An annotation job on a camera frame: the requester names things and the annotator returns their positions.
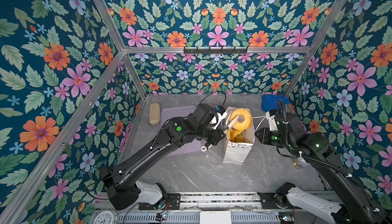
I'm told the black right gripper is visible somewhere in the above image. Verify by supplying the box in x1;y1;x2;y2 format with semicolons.
252;126;293;152

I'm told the scalloped yellow bread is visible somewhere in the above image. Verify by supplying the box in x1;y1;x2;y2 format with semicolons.
227;129;236;142

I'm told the oval orange bread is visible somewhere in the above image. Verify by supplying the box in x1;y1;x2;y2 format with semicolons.
234;134;245;143

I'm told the white cartoon paper bag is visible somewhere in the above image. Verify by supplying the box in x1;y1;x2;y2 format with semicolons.
223;107;265;165

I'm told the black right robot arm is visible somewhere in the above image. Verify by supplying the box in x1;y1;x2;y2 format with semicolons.
255;95;392;224

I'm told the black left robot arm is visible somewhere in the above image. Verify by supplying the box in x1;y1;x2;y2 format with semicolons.
100;103;227;211

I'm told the small analog clock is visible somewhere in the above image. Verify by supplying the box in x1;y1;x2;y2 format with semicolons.
291;158;311;169

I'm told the blue cap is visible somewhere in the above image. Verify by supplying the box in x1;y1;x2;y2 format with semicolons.
261;94;290;112

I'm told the lilac plastic tray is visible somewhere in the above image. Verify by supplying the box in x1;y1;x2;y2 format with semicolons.
160;105;204;158

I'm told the round white gauge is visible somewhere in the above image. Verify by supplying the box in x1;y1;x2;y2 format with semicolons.
92;210;118;224

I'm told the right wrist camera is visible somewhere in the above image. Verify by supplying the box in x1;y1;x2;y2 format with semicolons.
265;109;278;132

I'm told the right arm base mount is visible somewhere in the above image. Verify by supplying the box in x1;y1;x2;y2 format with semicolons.
257;182;296;209

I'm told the white box on rail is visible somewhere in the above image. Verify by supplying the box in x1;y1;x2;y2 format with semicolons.
200;211;232;224

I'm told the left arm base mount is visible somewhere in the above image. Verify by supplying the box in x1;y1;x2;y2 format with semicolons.
135;181;181;211

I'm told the black hook rail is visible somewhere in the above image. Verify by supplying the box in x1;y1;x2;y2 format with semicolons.
183;46;248;55

